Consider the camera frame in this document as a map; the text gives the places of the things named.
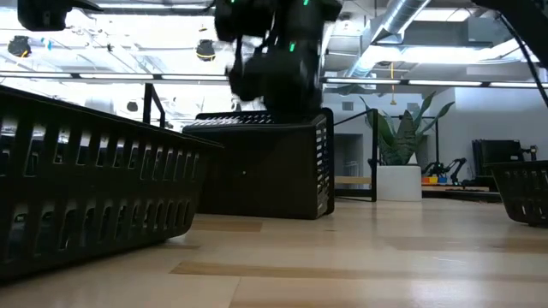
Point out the silver ceiling air duct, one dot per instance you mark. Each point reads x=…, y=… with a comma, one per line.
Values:
x=396, y=19

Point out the white round planter pot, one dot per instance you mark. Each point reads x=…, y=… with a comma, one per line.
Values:
x=399, y=184

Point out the dark background work table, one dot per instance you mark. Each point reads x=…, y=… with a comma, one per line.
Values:
x=462, y=193

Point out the colourful toy blocks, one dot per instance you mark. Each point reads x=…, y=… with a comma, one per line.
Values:
x=433, y=180

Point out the long white light bar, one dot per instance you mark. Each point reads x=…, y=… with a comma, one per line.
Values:
x=445, y=82
x=115, y=76

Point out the green snake plant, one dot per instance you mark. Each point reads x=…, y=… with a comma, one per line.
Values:
x=400, y=141

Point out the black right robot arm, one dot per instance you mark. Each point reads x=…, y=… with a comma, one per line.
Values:
x=282, y=17

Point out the black slotted plastic basket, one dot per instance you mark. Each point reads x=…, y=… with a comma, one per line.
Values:
x=514, y=167
x=107, y=184
x=257, y=179

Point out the small black background robot arm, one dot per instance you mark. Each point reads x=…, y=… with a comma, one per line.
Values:
x=445, y=169

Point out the black hanging ceiling lamp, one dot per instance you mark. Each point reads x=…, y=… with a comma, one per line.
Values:
x=19, y=46
x=206, y=50

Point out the black table frame post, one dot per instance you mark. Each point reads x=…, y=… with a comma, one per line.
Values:
x=374, y=162
x=147, y=104

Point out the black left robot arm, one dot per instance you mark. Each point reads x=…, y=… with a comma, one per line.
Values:
x=43, y=15

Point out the black equipment rack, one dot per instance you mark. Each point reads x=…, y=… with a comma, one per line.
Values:
x=496, y=160

